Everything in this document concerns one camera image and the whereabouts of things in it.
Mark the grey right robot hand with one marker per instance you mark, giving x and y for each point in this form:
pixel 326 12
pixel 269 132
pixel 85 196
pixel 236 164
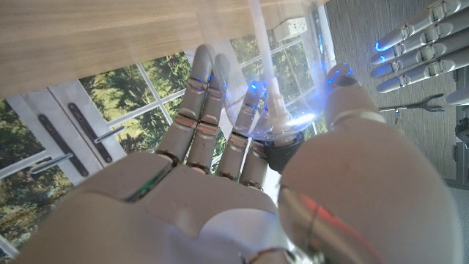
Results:
pixel 220 209

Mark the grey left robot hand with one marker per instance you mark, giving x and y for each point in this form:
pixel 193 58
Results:
pixel 421 47

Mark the clear dispenser bottle black pump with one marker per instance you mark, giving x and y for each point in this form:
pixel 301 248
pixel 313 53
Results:
pixel 282 150

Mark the white power strip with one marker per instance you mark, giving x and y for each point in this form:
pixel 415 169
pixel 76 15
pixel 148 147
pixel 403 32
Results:
pixel 290 29

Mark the printed window forest backdrop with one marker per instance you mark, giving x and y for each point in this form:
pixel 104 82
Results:
pixel 121 95

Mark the black forked bracket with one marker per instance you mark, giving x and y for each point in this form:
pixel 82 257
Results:
pixel 421 106

